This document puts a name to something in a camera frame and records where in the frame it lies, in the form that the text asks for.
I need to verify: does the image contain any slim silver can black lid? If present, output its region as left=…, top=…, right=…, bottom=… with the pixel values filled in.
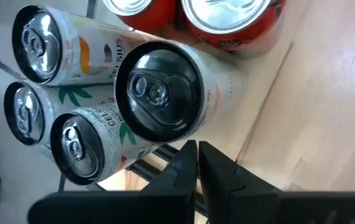
left=114, top=40, right=246, bottom=144
left=49, top=104, right=162, bottom=187
left=3, top=81, right=118, bottom=147
left=11, top=4, right=153, bottom=86

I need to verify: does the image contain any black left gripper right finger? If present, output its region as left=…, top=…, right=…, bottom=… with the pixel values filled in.
left=198, top=141, right=355, bottom=224

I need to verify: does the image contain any red Coca-Cola can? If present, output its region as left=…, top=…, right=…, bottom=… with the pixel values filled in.
left=102, top=0, right=178, bottom=34

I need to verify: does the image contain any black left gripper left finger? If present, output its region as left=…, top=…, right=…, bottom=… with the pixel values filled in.
left=27, top=139, right=198, bottom=224

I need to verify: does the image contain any red Coke Zero Sugar can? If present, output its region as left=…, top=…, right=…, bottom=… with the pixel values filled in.
left=177, top=0, right=287, bottom=52

